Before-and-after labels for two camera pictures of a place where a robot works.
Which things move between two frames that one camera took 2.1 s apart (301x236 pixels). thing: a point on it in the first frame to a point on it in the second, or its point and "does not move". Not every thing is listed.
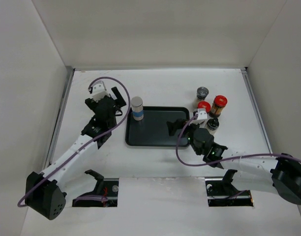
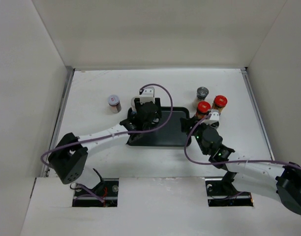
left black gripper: [120, 102] to [157, 116]
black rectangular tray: [153, 130] does not move
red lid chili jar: [204, 104] does not move
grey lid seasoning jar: [202, 92] does not move
